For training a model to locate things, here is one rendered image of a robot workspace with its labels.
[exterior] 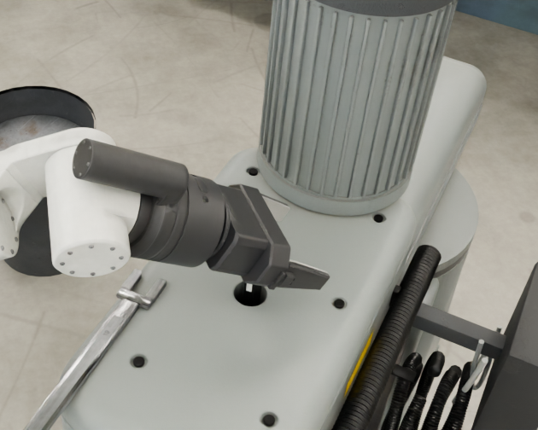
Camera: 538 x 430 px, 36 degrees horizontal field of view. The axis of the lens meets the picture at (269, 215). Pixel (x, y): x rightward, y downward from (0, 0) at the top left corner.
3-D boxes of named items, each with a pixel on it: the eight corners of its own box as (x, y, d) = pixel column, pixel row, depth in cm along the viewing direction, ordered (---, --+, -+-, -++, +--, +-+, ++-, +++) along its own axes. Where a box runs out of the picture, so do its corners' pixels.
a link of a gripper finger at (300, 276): (313, 288, 87) (268, 281, 83) (330, 267, 86) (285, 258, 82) (319, 299, 86) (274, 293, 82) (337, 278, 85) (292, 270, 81)
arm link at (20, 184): (137, 236, 75) (-5, 276, 76) (125, 153, 79) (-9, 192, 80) (111, 202, 69) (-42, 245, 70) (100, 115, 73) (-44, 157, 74)
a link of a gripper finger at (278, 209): (294, 204, 92) (250, 193, 88) (277, 225, 94) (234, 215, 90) (288, 194, 93) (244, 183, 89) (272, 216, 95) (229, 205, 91)
